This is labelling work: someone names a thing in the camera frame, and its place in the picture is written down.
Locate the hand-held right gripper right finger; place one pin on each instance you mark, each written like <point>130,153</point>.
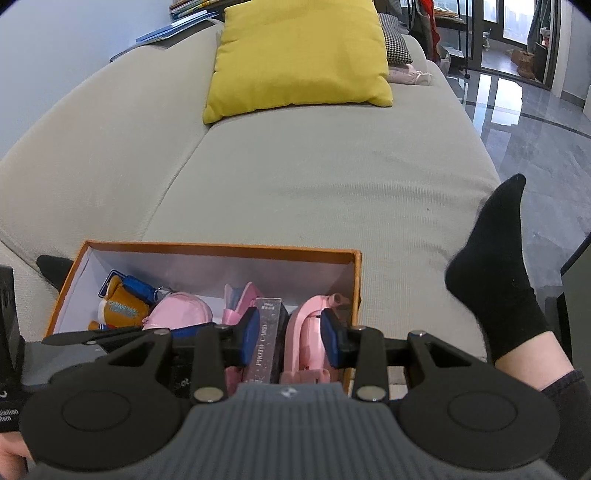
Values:
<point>332,337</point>

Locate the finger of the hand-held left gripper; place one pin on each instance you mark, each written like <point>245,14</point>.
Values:
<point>92,338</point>

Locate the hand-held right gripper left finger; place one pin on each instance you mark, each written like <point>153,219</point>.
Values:
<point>247,337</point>

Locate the dark card box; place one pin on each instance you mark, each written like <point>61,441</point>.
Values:
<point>268,341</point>

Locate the pink folding device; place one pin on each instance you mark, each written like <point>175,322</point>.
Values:
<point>304,332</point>

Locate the pink wallet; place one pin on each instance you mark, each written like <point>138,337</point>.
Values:
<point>240,302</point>

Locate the brown orange plush toy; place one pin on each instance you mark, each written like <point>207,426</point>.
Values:
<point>122,309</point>

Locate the blue coin pouch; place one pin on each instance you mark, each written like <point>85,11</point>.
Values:
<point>138,288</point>

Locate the pink pouch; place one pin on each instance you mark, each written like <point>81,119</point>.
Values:
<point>178,311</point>

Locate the orange cardboard box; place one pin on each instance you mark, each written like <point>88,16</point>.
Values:
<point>184,277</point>

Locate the person's left hand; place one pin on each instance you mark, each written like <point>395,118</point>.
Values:
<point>11,454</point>

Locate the person's left leg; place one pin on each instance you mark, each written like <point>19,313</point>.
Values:
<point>55,270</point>

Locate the person's leg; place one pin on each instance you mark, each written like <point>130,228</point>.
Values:
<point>55,270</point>
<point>498,286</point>

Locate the beige sofa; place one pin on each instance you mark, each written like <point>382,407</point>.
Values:
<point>300,184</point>

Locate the person's right leg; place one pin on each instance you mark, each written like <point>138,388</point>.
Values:
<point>498,286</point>

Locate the white side table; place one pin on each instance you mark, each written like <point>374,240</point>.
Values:
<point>575,304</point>

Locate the pink cloth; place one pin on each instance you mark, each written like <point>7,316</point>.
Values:
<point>408,74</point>

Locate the yellow pillow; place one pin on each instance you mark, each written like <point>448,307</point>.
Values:
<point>300,60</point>

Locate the houndstooth pillow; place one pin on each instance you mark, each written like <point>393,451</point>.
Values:
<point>397,41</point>

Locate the blue books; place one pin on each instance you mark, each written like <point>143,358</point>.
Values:
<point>161,32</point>

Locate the black cart rack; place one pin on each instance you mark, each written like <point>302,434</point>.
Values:
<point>455,37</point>

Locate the red cloth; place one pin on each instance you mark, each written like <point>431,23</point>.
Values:
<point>428,21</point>

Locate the brown bag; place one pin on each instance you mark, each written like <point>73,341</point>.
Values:
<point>524,64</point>

